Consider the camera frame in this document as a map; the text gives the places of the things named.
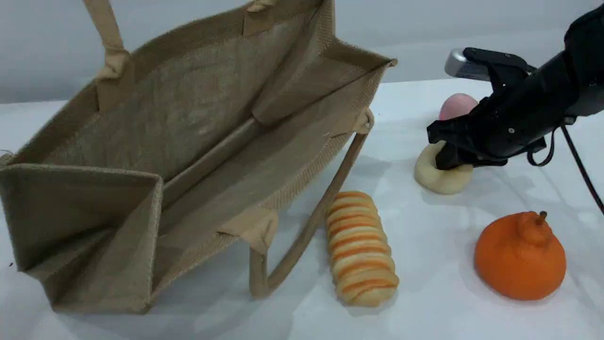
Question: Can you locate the pale round egg yolk pastry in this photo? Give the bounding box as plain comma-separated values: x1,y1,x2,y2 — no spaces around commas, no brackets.
414,141,474,195

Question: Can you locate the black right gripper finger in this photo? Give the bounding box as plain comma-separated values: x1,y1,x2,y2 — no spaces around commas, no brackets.
427,113,479,142
435,144,474,170

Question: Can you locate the orange striped bread roll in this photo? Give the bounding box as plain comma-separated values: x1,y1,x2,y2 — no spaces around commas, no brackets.
326,191,400,307

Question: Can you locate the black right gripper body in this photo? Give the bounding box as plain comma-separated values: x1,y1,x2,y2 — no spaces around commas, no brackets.
472,53,577,166

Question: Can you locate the orange tangerine with stem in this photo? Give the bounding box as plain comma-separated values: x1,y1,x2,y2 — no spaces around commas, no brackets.
474,211,567,301

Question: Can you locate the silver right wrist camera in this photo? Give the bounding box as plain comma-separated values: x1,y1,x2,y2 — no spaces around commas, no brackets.
445,49,491,82

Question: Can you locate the pink round peach bun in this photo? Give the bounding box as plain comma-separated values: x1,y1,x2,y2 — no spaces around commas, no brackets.
439,93,479,121

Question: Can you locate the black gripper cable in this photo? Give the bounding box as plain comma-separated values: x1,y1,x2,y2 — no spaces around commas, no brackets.
526,124,604,215

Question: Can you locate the brown burlap tote bag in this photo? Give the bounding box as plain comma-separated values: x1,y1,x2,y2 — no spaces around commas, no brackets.
0,0,398,315

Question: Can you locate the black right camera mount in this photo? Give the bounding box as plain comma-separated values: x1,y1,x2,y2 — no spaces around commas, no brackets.
462,47,537,95

